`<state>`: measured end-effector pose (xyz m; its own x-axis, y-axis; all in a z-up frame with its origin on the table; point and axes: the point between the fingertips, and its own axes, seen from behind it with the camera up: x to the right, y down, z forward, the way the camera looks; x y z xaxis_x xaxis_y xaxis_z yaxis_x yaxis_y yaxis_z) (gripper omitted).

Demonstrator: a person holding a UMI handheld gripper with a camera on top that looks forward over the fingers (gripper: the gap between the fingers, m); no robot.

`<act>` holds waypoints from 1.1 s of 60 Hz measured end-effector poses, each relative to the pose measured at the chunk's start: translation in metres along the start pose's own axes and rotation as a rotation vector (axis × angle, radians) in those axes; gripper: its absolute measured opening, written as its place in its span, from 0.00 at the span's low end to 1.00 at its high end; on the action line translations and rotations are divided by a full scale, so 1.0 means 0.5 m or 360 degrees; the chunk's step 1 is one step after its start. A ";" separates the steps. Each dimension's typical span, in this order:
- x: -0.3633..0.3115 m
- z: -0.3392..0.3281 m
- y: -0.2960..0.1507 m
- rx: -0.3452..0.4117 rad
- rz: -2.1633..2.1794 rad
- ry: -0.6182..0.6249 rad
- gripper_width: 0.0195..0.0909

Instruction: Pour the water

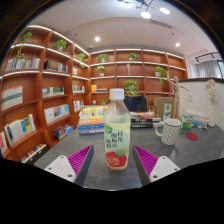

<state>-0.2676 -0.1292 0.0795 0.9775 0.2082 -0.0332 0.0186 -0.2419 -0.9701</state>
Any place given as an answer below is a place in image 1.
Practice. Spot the stack of dark books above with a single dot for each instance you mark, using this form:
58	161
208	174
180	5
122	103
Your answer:
145	120

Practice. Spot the green and white carton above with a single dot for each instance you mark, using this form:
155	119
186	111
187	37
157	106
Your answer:
166	111

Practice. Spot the white patterned mug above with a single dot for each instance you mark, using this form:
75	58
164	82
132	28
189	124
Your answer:
171	133

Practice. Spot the clear drink bottle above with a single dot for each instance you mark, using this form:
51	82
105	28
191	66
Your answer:
116	133

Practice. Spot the black track light rail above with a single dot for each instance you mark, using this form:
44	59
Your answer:
206	55

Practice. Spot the grey curtain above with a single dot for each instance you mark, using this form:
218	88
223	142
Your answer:
208	69

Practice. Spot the ceiling air vent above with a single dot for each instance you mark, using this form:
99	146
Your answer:
160	24

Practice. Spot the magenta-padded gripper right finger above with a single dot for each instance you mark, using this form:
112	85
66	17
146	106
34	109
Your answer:
163	166

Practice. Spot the white ceramic vase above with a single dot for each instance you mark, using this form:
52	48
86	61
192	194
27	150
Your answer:
212	115

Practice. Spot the wooden shelf unit with books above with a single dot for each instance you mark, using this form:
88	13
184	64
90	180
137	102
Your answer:
33	80

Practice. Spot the stack of colourful books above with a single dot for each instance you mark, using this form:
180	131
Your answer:
91	120

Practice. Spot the white wall socket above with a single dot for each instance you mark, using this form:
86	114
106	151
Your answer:
190	97

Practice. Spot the flat round red coaster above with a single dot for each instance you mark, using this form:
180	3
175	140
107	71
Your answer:
191	136

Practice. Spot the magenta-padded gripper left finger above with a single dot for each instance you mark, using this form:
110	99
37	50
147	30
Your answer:
61	166

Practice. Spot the window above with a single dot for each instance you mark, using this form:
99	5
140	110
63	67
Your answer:
221	69

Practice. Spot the dark blue office chair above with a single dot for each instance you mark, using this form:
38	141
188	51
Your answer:
136	104

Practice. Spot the tan chair back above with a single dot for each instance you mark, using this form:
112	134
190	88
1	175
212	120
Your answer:
160	101

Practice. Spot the round recessed ceiling light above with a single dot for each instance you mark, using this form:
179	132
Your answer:
97	39
177	44

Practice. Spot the branched ceiling lamp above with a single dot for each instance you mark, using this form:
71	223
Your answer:
145	14

